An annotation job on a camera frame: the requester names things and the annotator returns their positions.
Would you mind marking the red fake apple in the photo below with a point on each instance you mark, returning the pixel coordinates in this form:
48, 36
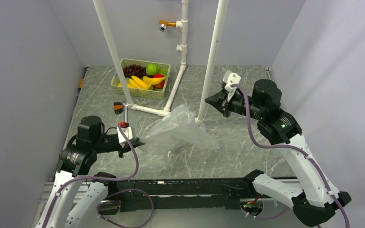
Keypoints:
161, 85

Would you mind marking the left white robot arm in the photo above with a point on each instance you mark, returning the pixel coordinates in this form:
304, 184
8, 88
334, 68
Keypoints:
75, 195

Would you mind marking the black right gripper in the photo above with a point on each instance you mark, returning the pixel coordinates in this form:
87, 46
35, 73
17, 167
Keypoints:
219, 103

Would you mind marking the white PVC pipe frame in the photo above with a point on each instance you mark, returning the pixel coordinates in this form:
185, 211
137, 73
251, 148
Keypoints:
183, 25

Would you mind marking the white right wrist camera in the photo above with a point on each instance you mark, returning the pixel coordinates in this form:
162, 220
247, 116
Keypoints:
229, 79

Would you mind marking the clear printed plastic bag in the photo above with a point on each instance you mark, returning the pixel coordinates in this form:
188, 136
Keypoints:
176, 130

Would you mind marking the orange hex key set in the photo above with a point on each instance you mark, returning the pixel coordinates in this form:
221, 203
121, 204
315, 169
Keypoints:
118, 107

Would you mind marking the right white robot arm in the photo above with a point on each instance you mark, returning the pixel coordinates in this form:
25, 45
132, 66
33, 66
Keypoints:
317, 199

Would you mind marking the green fake lime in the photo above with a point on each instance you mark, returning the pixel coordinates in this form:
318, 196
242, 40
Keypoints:
152, 69

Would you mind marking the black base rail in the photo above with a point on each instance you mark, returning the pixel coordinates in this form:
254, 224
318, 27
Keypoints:
227, 193

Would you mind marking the dark red grape bunch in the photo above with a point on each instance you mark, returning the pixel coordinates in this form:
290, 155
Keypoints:
134, 70

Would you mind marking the green fake starfruit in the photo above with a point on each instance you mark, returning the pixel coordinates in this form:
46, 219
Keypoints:
163, 72

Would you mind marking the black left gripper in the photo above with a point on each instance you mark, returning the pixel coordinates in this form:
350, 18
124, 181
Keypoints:
136, 142

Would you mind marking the yellow fake banana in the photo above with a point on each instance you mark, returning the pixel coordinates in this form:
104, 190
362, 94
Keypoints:
139, 83
153, 81

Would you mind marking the pale green plastic basket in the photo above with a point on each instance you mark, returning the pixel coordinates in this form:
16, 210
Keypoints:
153, 94

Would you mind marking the orange brass faucet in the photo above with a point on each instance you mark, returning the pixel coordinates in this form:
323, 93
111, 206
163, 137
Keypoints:
163, 25

